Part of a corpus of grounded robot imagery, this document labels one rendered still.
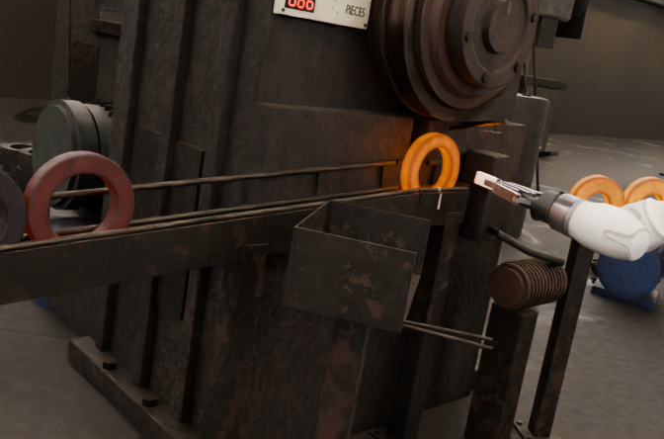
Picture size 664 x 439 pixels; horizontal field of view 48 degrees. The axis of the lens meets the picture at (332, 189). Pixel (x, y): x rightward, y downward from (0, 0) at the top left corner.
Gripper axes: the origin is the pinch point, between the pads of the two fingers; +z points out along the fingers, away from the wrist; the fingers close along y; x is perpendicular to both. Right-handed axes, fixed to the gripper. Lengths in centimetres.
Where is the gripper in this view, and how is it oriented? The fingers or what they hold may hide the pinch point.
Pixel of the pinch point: (487, 181)
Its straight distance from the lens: 190.2
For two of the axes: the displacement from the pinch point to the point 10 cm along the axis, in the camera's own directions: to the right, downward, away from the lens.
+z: -6.5, -3.4, 6.8
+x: 2.2, -9.4, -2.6
